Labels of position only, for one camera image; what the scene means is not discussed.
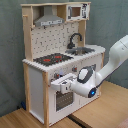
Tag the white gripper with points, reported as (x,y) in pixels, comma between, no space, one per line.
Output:
(63,83)

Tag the white oven door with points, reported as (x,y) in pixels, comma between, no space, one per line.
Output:
(61,105)

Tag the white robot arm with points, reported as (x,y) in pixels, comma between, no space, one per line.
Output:
(88,80)

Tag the wooden toy kitchen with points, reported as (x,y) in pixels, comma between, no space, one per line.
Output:
(45,40)

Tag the black toy stovetop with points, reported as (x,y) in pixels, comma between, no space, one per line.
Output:
(52,59)

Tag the grey toy sink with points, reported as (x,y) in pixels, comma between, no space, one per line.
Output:
(79,51)

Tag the black toy faucet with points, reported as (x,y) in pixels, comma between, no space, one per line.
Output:
(71,43)

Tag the grey range hood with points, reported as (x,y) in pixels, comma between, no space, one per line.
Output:
(48,18)

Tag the toy microwave oven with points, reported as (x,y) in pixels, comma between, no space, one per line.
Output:
(78,11)

